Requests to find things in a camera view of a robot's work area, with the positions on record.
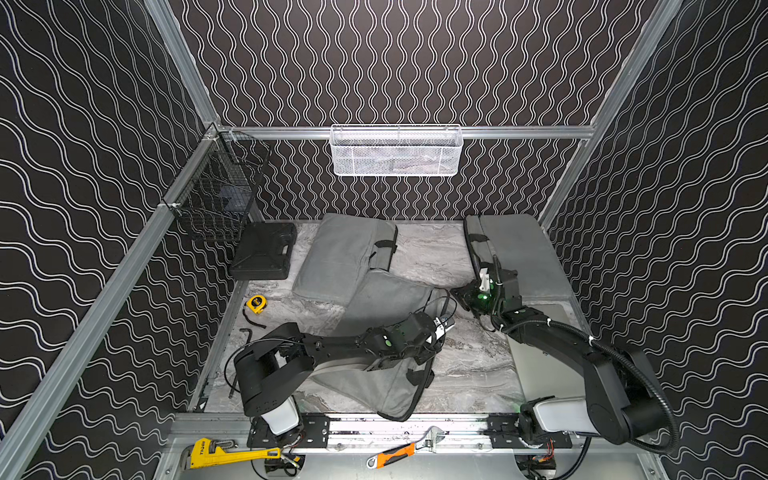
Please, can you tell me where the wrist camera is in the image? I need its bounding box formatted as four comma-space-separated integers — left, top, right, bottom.
479, 267, 492, 295
433, 317, 455, 341

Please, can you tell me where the black hex key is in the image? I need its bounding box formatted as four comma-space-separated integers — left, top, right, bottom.
226, 328, 253, 399

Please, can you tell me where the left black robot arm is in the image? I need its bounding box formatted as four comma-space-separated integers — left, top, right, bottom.
234, 309, 455, 440

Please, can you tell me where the black plastic tool case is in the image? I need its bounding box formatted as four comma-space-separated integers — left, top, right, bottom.
229, 222, 298, 280

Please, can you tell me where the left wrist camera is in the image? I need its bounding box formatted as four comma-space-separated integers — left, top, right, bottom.
433, 317, 455, 341

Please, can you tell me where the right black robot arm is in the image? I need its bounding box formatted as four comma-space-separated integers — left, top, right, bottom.
451, 269, 681, 454

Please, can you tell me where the orange adjustable wrench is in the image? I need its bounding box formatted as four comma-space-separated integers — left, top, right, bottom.
366, 426, 446, 470

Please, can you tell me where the yellow pipe wrench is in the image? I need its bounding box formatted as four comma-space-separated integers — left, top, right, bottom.
182, 438, 282, 470

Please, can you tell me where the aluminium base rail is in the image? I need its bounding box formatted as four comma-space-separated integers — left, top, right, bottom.
245, 412, 643, 454

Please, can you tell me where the white wire mesh basket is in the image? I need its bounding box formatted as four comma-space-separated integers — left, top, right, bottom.
329, 124, 464, 177

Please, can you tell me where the silver laptop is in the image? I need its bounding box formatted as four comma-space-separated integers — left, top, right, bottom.
506, 301, 592, 403

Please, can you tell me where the yellow tape measure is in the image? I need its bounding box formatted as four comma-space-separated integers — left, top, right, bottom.
245, 295, 268, 315

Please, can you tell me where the grey laptop bag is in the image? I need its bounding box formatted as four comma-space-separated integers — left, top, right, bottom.
463, 214, 572, 302
292, 214, 399, 306
311, 270, 457, 422

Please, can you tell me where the black wire basket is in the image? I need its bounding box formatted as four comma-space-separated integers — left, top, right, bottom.
170, 128, 274, 243

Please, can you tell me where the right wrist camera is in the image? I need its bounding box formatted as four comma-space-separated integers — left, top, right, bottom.
479, 267, 492, 295

